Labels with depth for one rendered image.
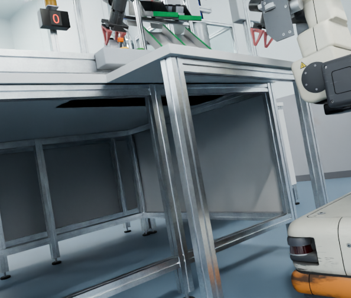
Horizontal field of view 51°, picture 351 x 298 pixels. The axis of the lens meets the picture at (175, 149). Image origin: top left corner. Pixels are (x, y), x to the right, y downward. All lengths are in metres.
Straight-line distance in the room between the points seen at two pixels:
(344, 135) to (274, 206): 2.78
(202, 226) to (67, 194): 2.10
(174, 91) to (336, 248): 0.65
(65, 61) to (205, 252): 0.78
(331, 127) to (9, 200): 3.53
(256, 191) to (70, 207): 1.58
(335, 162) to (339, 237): 3.62
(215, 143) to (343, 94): 1.15
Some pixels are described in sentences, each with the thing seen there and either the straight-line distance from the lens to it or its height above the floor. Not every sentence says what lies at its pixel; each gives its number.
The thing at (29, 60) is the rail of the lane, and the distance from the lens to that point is 1.31.
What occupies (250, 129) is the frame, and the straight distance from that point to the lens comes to 2.06.
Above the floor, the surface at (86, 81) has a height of 0.83.
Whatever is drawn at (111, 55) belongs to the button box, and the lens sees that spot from 1.36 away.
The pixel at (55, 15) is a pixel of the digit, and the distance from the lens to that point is 1.73.
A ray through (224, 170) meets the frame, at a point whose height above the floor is 0.42.
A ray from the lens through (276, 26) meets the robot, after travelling 1.44.
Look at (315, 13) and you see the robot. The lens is 1.45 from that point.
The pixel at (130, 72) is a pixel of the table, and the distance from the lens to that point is 1.22.
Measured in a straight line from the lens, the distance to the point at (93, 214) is 3.17.
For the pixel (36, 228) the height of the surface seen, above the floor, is 0.21.
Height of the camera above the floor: 0.53
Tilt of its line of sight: 2 degrees up
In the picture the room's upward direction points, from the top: 10 degrees counter-clockwise
